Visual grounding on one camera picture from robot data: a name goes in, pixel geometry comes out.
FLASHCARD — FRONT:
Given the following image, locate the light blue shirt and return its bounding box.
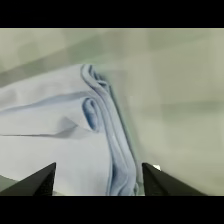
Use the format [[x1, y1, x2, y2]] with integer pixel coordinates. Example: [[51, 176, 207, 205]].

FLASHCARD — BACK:
[[0, 63, 140, 197]]

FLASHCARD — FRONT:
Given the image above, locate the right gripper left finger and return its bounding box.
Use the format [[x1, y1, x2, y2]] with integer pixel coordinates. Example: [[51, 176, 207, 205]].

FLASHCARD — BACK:
[[0, 162, 57, 197]]

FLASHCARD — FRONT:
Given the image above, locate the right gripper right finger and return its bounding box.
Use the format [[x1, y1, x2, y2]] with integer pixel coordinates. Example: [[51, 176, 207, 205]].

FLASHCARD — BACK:
[[141, 162, 208, 197]]

